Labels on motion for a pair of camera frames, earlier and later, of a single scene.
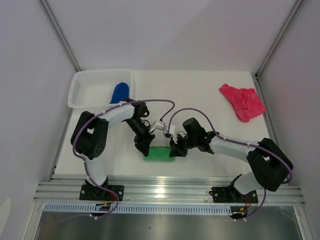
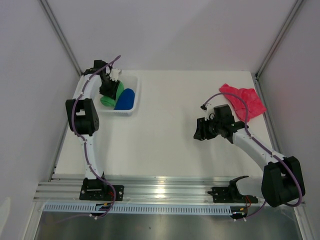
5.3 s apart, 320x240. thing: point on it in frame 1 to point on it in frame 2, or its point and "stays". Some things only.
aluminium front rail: x=272 y=191 stays
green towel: x=159 y=153 to x=108 y=101
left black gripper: x=143 y=141 to x=111 y=93
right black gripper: x=176 y=149 to x=201 y=133
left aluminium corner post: x=61 y=32 stays
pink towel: x=246 y=102 stays
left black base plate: x=92 y=192 stays
